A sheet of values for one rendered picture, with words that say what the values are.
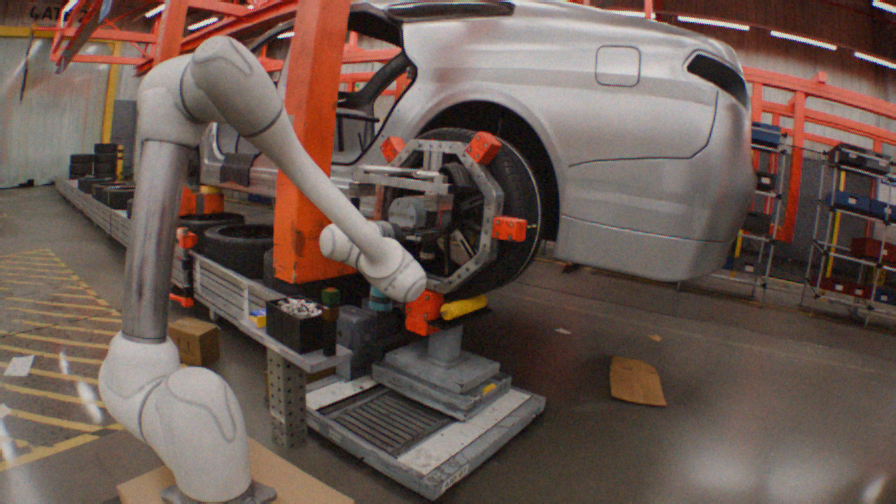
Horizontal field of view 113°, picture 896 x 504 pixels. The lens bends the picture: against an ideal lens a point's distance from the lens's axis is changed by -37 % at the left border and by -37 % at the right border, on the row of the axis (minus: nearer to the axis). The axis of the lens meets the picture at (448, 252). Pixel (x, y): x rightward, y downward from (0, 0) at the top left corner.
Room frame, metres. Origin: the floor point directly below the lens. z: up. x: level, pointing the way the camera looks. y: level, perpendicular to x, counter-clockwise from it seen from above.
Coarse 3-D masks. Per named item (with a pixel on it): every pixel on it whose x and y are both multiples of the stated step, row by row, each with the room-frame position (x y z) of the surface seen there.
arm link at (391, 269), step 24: (288, 120) 0.84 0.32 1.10; (264, 144) 0.81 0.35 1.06; (288, 144) 0.85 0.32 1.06; (288, 168) 0.88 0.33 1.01; (312, 168) 0.91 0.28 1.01; (312, 192) 0.91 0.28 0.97; (336, 192) 0.94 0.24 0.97; (336, 216) 0.93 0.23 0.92; (360, 216) 0.96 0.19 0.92; (360, 240) 0.96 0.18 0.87; (384, 240) 1.01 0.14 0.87; (360, 264) 1.08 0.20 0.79; (384, 264) 1.00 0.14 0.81; (408, 264) 1.04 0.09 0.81; (384, 288) 1.02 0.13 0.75; (408, 288) 1.01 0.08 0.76
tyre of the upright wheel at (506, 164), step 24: (504, 144) 1.79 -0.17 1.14; (504, 168) 1.63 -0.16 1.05; (528, 168) 1.76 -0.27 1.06; (504, 192) 1.62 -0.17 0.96; (528, 192) 1.67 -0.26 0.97; (528, 216) 1.64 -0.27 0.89; (504, 240) 1.61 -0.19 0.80; (528, 240) 1.67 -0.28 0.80; (504, 264) 1.61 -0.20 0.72; (528, 264) 1.77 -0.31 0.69; (480, 288) 1.65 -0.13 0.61
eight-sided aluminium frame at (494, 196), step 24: (408, 144) 1.77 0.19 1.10; (432, 144) 1.71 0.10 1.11; (456, 144) 1.65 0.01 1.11; (480, 168) 1.60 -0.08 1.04; (384, 192) 1.84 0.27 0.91; (384, 216) 1.88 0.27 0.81; (480, 240) 1.57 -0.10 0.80; (480, 264) 1.56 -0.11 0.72; (432, 288) 1.67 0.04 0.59; (456, 288) 1.65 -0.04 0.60
